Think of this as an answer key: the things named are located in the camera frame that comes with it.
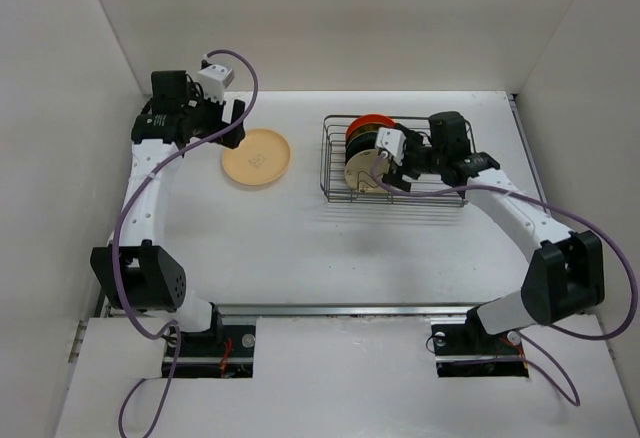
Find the large beige plate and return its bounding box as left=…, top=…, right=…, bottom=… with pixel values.
left=221, top=128, right=292, bottom=186

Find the cream plate with characters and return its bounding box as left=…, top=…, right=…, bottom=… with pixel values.
left=344, top=150, right=386, bottom=194

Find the orange plate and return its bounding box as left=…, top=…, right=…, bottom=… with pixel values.
left=345, top=114, right=395, bottom=141

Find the teal patterned plate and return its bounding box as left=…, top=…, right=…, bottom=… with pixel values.
left=346, top=133, right=377, bottom=159

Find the yellow patterned plate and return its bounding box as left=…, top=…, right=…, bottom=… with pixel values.
left=346, top=124, right=380, bottom=145

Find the black plate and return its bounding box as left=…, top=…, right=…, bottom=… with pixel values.
left=345, top=143, right=375, bottom=163

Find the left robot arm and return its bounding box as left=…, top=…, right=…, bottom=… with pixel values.
left=90, top=64, right=245, bottom=355

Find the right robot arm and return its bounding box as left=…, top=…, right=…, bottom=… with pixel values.
left=374, top=111, right=605, bottom=352

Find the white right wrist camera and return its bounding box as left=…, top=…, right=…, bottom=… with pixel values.
left=375, top=127, right=406, bottom=166

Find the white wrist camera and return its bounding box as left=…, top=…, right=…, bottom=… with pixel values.
left=197, top=64, right=235, bottom=103
left=375, top=127, right=406, bottom=166

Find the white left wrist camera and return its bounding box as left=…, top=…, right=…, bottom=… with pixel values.
left=197, top=64, right=235, bottom=103

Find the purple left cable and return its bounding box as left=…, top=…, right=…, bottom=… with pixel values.
left=111, top=49, right=259, bottom=438

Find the purple cable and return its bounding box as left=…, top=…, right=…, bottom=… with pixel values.
left=371, top=152, right=639, bottom=407
left=111, top=49, right=259, bottom=438

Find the grey wire dish rack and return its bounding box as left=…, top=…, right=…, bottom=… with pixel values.
left=319, top=114, right=470, bottom=208

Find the aluminium rail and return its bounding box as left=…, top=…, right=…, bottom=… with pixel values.
left=218, top=302, right=476, bottom=318

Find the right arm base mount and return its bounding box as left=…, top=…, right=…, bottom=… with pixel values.
left=425, top=322, right=529, bottom=378

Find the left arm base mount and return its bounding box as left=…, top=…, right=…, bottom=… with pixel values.
left=160, top=317, right=257, bottom=379

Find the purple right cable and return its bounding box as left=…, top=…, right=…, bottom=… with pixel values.
left=371, top=152, right=639, bottom=407

